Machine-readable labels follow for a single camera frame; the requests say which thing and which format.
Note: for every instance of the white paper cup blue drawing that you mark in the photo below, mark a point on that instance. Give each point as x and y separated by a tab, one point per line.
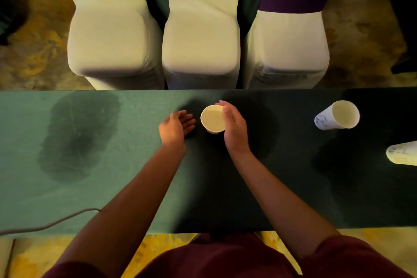
342	115

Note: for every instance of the white covered chair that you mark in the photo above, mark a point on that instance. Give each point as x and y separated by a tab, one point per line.
290	43
200	43
110	36

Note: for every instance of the black furniture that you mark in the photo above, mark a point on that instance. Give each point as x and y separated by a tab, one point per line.
400	1

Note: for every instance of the person's left hand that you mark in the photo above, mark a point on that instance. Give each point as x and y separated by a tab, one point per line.
172	129

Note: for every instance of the green table cloth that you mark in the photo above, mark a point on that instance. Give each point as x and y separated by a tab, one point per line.
130	157

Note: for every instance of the maroon shirt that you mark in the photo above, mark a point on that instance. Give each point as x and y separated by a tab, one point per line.
221	261

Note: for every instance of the person's left forearm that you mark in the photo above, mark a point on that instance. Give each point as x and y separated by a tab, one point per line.
130	203

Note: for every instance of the person's right hand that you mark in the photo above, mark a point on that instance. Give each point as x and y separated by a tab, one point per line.
236	132

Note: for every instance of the plain white paper cup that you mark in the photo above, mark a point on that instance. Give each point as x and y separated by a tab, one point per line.
211	119

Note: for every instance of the person's right thumb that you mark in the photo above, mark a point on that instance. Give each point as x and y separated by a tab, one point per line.
227	115

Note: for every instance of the person's right forearm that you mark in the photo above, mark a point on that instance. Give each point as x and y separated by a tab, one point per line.
277	199

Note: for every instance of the white paper cup faint print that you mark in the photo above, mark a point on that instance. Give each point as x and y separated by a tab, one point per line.
404	154

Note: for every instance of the person's left thumb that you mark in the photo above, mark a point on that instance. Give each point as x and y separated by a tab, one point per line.
178	113

